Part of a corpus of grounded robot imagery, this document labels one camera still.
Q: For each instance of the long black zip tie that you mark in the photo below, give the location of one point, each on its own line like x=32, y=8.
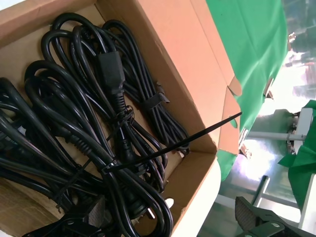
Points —
x=185, y=140

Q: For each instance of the grey metal table frame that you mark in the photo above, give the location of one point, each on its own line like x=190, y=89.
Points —
x=304, y=123

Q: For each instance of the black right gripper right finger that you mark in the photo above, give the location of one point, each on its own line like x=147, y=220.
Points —
x=249, y=217

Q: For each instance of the brown cardboard mailer box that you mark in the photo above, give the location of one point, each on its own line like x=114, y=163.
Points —
x=172, y=61

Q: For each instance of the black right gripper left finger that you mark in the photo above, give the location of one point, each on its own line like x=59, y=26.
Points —
x=95, y=214

